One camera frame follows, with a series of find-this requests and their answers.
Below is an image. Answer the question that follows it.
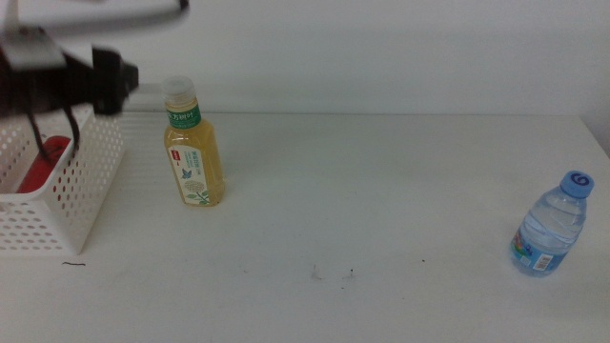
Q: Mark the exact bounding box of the white perforated plastic basket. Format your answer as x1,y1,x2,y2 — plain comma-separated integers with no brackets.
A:
0,94,129,256

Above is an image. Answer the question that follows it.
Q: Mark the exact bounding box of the red soda can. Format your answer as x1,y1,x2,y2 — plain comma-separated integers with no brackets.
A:
16,135,72,194

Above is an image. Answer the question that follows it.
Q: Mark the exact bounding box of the thin black wire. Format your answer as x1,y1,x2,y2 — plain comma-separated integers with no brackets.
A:
26,104,81,161

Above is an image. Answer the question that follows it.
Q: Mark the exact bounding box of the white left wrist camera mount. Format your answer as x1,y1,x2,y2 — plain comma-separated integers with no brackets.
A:
0,26,67,71

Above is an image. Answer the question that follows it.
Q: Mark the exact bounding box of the yellow tea bottle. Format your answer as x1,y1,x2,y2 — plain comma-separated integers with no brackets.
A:
159,74,227,208

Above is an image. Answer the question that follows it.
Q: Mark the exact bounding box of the clear water bottle blue cap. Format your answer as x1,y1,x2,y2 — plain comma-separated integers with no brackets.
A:
508,170,596,278

